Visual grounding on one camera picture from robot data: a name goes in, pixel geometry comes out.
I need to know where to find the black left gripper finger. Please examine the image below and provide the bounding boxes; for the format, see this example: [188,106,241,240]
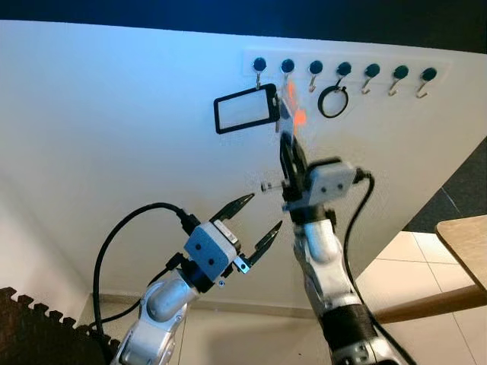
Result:
[247,220,285,268]
[210,192,256,224]

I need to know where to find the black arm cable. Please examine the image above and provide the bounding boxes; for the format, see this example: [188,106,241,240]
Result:
[92,202,200,339]
[342,170,417,365]

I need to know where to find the black knob metal hook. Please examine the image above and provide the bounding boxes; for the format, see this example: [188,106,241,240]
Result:
[388,65,409,97]
[281,59,296,84]
[361,64,380,96]
[416,68,438,100]
[336,62,352,89]
[307,60,324,93]
[253,57,268,90]

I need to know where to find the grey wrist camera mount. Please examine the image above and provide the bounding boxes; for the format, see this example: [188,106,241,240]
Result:
[184,221,241,279]
[307,157,359,206]

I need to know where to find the white wall hook rail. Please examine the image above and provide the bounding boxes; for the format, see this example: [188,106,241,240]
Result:
[243,49,451,101]

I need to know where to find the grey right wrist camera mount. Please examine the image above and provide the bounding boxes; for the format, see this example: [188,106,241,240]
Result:
[307,157,359,206]

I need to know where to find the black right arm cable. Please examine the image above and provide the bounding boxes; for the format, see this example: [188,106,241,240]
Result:
[342,170,417,365]

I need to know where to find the light wooden table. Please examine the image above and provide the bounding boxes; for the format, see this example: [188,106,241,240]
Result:
[434,214,487,291]

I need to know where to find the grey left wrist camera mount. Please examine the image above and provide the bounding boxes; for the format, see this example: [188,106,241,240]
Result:
[184,221,241,279]

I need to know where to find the dark brown foam puzzle mat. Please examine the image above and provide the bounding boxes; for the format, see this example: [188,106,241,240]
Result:
[0,287,120,365]

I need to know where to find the wooden table crossbar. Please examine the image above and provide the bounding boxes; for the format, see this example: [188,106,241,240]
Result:
[371,284,487,325]

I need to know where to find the black ring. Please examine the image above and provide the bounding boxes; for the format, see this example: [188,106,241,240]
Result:
[317,84,350,120]

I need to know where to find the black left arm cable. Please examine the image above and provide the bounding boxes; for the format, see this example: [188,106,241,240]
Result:
[92,202,200,339]

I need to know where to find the black badge holder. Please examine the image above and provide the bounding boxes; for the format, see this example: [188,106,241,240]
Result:
[213,83,280,135]

